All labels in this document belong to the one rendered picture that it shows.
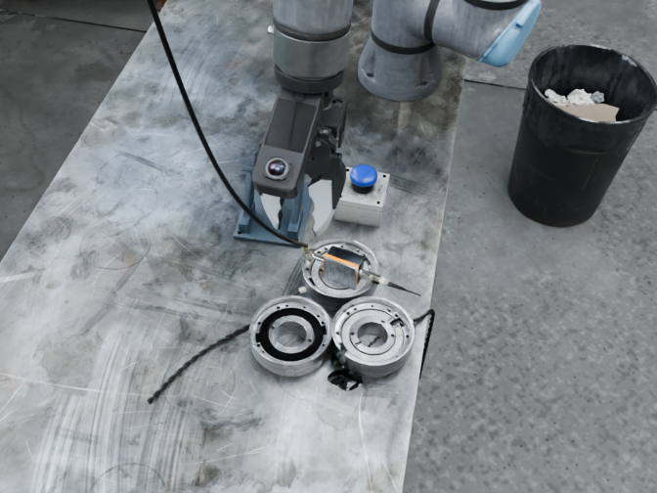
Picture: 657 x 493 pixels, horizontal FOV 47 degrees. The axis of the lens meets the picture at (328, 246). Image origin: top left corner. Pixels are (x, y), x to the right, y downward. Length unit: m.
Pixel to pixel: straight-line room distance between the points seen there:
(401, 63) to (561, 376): 1.00
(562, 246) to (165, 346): 1.49
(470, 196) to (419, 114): 1.04
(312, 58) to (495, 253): 1.53
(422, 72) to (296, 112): 0.61
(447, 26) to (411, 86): 0.15
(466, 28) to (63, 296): 0.71
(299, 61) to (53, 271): 0.53
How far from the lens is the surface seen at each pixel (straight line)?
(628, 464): 1.94
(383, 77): 1.33
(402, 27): 1.28
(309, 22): 0.72
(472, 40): 1.22
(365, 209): 1.10
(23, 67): 2.90
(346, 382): 0.96
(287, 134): 0.75
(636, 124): 2.07
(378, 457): 0.92
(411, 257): 1.09
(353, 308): 0.99
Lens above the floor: 1.64
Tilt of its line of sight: 50 degrees down
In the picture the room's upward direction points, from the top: 3 degrees clockwise
